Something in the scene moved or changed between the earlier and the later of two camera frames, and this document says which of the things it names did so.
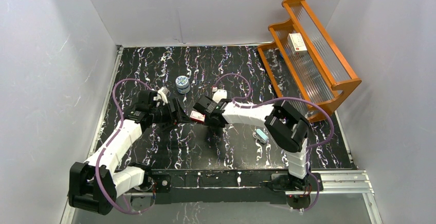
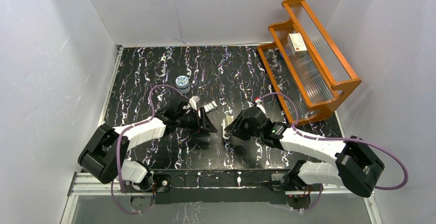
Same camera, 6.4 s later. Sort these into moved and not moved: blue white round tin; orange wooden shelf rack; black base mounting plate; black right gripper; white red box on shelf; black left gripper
Moved: black right gripper; black left gripper
Not moved: blue white round tin; orange wooden shelf rack; black base mounting plate; white red box on shelf
